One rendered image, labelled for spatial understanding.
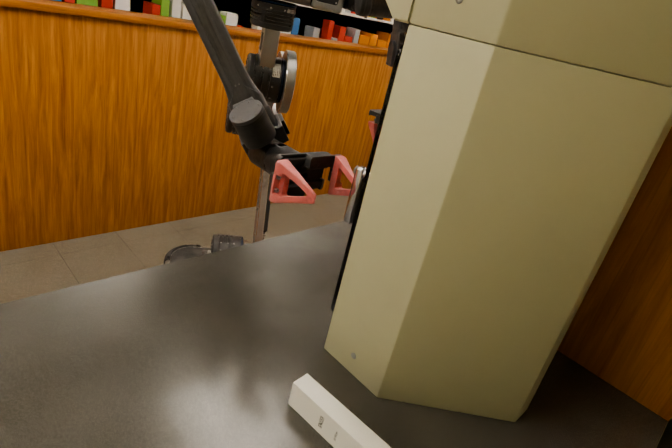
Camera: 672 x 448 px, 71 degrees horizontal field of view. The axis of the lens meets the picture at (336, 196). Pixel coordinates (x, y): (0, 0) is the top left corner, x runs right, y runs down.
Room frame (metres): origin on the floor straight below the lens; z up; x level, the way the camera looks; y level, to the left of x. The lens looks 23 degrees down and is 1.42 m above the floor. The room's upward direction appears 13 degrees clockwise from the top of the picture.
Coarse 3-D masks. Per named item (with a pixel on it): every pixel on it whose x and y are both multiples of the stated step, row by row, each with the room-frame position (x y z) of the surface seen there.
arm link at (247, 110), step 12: (240, 108) 0.73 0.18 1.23; (252, 108) 0.72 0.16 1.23; (240, 120) 0.70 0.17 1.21; (252, 120) 0.70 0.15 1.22; (264, 120) 0.72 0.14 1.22; (276, 120) 0.82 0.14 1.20; (240, 132) 0.71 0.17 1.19; (252, 132) 0.71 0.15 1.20; (264, 132) 0.72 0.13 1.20; (276, 132) 0.80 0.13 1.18; (288, 132) 0.83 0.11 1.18; (252, 144) 0.72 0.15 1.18; (264, 144) 0.72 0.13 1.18
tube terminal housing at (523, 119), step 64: (448, 0) 0.54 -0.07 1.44; (512, 0) 0.49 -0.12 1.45; (576, 0) 0.50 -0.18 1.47; (640, 0) 0.50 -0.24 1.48; (448, 64) 0.52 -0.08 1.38; (512, 64) 0.49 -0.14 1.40; (576, 64) 0.50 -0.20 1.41; (640, 64) 0.50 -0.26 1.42; (384, 128) 0.56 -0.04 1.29; (448, 128) 0.51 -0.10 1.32; (512, 128) 0.50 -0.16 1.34; (576, 128) 0.50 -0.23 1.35; (640, 128) 0.50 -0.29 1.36; (384, 192) 0.54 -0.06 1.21; (448, 192) 0.49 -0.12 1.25; (512, 192) 0.50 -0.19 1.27; (576, 192) 0.50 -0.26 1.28; (384, 256) 0.53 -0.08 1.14; (448, 256) 0.49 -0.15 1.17; (512, 256) 0.50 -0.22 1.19; (576, 256) 0.50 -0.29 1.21; (384, 320) 0.51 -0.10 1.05; (448, 320) 0.50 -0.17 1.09; (512, 320) 0.50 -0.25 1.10; (384, 384) 0.49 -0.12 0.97; (448, 384) 0.50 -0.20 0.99; (512, 384) 0.50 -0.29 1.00
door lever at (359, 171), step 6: (354, 168) 0.64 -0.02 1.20; (360, 168) 0.63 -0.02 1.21; (366, 168) 0.64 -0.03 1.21; (354, 174) 0.64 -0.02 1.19; (360, 174) 0.63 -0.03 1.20; (354, 180) 0.64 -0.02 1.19; (360, 180) 0.63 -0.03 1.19; (354, 186) 0.63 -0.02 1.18; (360, 186) 0.63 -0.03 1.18; (354, 192) 0.63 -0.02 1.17; (348, 198) 0.64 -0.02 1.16; (354, 198) 0.63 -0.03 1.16; (348, 204) 0.64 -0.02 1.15; (354, 204) 0.63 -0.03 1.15; (348, 210) 0.63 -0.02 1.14; (354, 210) 0.63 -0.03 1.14; (348, 216) 0.63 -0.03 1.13; (348, 222) 0.63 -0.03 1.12
